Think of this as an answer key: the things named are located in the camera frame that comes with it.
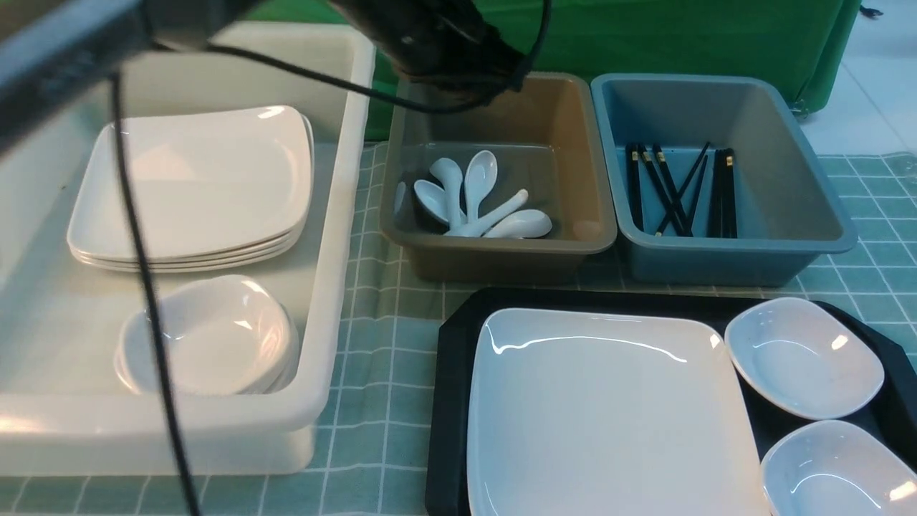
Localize large white square plate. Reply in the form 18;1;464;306
467;308;769;515

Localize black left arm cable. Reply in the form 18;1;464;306
107;0;552;516

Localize top stacked white plate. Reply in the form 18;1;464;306
67;105;315;262

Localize stacked white plate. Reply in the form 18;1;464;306
73;239;296;273
67;105;315;262
69;115;316;267

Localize small white bowl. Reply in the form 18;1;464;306
724;297;885;421
761;419;916;515

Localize large white plastic bin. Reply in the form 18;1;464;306
1;53;369;477

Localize black chopstick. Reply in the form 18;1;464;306
707;150;725;239
626;143;644;231
652;144;692;237
721;149;738;239
656;141;711;236
638;143;685;236

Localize stacked white bowls underneath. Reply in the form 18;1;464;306
114;323;299;396

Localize blue-grey plastic bin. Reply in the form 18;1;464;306
592;73;858;287

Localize white ceramic spoon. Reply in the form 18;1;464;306
444;188;529;238

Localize white spoon in bin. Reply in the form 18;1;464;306
484;209;553;239
430;158;464;229
463;150;499;223
413;179;450;226

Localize green checkered tablecloth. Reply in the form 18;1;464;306
2;144;915;515

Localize top stacked white bowl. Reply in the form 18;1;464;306
158;274;300;396

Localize brown plastic bin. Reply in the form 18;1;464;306
379;72;618;285

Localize black serving tray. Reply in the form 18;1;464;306
425;287;916;515

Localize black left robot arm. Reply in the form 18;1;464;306
2;1;552;151

